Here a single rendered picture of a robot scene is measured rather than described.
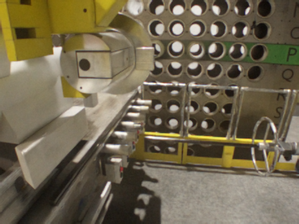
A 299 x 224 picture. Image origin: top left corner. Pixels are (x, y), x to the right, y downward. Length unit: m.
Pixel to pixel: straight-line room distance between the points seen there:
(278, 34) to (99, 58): 2.73
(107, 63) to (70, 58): 0.15
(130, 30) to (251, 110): 2.60
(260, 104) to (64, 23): 2.94
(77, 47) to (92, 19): 0.11
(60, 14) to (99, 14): 0.13
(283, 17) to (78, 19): 2.79
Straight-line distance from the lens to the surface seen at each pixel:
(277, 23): 3.13
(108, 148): 1.23
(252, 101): 3.21
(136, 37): 0.94
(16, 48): 0.62
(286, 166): 2.86
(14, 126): 0.72
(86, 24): 0.68
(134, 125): 1.49
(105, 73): 0.69
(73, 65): 0.75
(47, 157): 0.75
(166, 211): 2.00
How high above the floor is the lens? 1.53
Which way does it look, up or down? 22 degrees down
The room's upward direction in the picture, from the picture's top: straight up
